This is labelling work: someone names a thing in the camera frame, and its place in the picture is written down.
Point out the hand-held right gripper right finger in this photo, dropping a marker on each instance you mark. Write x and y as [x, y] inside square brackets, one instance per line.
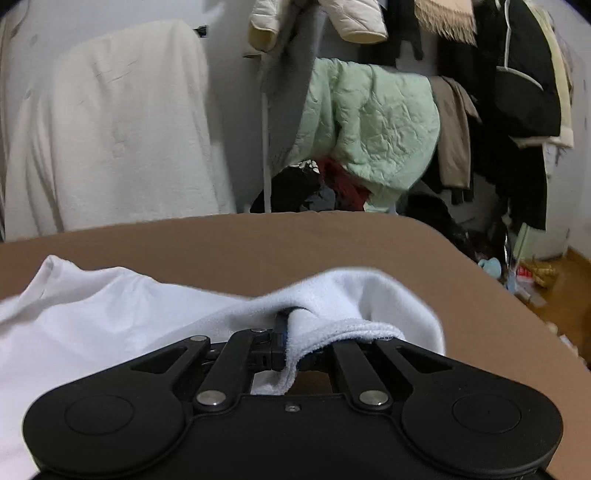
[346, 364]

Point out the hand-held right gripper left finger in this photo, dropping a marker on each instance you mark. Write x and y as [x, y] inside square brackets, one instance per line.
[277, 350]

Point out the white t-shirt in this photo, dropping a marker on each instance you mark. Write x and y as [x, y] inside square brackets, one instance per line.
[115, 323]

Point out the black clothes pile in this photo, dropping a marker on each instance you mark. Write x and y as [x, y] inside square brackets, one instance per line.
[286, 189]

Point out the black hanging clothes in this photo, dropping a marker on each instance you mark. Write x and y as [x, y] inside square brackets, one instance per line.
[401, 46]

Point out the light blue toy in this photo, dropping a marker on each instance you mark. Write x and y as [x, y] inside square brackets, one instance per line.
[490, 268]

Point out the red garment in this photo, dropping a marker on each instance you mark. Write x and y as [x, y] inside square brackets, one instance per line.
[341, 182]

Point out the white rack pole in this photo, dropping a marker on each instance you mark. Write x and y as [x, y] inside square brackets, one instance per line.
[266, 152]

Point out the pale green bag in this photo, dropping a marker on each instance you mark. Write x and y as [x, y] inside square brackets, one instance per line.
[519, 244]

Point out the yellow red packet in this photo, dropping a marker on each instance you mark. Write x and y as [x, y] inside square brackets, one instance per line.
[538, 273]

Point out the green quilted blanket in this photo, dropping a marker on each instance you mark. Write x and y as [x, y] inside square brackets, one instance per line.
[369, 124]

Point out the brown hanging garment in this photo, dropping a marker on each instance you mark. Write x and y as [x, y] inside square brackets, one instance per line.
[455, 138]

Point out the cream puffer jacket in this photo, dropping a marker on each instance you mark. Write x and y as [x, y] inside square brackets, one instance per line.
[351, 18]

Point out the pale yellow garment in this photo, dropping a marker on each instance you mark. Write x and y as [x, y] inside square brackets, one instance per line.
[563, 92]

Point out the beige fringed scarf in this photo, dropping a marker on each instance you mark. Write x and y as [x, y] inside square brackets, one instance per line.
[443, 18]

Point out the black jacket with white piping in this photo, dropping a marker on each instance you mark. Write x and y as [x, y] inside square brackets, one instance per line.
[521, 46]

